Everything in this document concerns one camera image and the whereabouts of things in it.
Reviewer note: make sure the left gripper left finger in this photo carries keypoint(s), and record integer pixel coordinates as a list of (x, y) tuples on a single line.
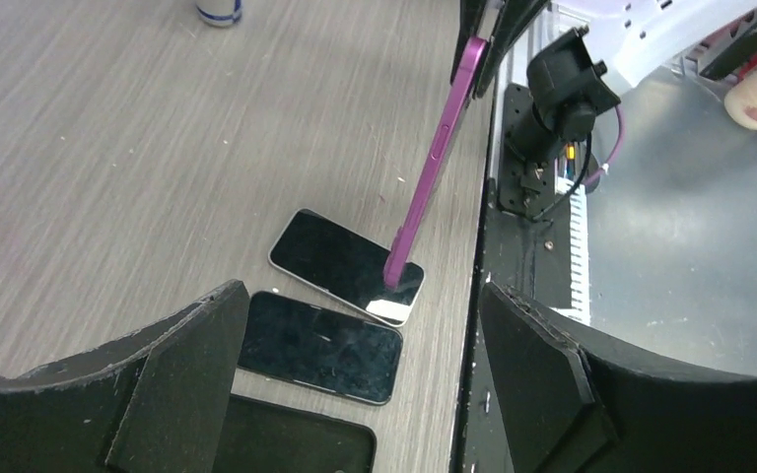
[(153, 400)]

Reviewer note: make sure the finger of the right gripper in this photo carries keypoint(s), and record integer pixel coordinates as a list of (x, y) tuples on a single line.
[(513, 19), (471, 15)]

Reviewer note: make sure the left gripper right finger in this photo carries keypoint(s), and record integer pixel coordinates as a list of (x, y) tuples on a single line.
[(652, 413)]

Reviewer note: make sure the purple phone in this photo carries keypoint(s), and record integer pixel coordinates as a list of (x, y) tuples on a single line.
[(434, 163)]

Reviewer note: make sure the black phone case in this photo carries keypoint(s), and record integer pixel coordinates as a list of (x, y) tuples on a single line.
[(261, 437)]

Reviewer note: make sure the black phone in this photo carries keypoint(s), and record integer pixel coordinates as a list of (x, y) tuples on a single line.
[(346, 266)]

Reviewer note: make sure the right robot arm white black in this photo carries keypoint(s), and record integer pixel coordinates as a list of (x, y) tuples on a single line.
[(582, 73)]

